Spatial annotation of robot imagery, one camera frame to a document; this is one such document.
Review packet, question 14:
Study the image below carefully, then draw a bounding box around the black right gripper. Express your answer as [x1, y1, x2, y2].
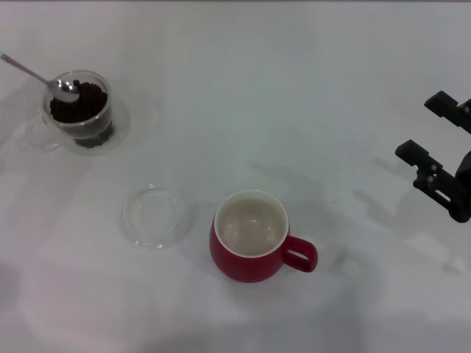
[394, 90, 471, 224]

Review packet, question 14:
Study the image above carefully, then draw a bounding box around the blue handled metal spoon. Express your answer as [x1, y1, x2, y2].
[0, 52, 81, 104]

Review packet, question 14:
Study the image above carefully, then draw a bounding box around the clear glass cup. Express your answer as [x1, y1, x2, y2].
[40, 69, 118, 149]

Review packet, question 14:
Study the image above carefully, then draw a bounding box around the coffee beans pile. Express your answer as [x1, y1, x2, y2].
[49, 79, 117, 149]

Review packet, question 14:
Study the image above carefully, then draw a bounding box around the red ceramic mug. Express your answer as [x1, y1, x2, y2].
[208, 189, 319, 284]

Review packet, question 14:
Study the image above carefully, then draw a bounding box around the clear glass saucer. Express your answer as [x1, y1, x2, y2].
[26, 98, 132, 157]
[121, 185, 195, 253]

